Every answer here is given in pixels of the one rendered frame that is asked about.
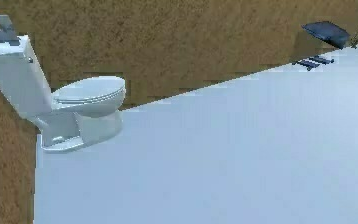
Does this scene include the white toilet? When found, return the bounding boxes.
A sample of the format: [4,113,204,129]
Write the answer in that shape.
[0,34,127,154]

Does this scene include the dark blue bars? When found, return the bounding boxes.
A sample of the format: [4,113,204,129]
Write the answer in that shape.
[292,55,335,72]

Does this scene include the grey object on toilet tank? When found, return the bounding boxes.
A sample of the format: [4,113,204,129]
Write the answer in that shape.
[0,14,21,47]

